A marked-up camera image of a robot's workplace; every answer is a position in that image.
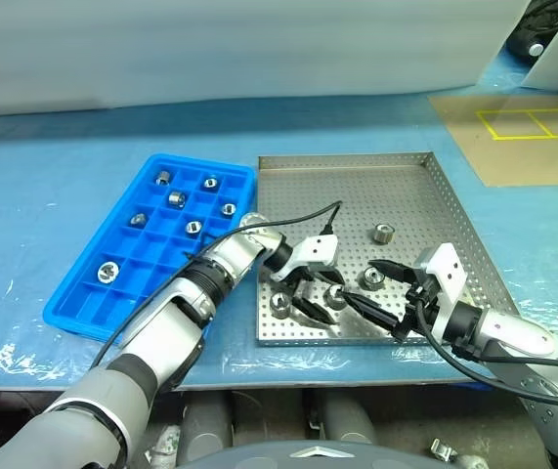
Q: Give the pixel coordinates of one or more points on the brown mat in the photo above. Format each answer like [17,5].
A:
[518,156]

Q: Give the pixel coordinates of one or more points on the large flanged metal roller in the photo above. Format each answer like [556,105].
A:
[107,272]

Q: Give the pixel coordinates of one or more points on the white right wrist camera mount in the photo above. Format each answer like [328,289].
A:
[447,268]

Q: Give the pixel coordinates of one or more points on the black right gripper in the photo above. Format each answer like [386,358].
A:
[417,308]

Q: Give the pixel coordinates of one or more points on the small metal clip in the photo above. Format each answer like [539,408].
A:
[442,449]

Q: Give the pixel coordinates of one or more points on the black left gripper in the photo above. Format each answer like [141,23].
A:
[303,279]

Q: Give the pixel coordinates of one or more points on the black device with white disc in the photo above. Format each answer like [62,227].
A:
[523,41]

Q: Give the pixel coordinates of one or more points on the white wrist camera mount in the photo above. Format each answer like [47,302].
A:
[447,268]
[315,249]

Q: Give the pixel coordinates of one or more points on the yellow tape marking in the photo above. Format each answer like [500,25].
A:
[530,123]

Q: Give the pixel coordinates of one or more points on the grey rounded cylinder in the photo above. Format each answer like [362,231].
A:
[205,420]
[349,415]

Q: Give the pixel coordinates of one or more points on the white and green scrap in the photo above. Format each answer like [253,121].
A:
[166,442]

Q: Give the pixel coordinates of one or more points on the perforated steel tray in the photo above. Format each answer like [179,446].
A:
[356,195]

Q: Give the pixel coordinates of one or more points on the blue plastic compartment tray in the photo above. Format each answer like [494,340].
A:
[127,273]

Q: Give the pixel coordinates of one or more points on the dark grey robot torso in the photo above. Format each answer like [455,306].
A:
[308,456]

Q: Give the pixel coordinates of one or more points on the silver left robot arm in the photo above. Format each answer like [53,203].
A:
[161,332]

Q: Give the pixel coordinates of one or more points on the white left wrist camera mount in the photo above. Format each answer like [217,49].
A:
[315,249]

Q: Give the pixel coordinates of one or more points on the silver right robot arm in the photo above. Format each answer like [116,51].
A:
[518,337]

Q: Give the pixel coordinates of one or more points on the ribbed metal roller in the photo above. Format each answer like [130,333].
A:
[382,233]

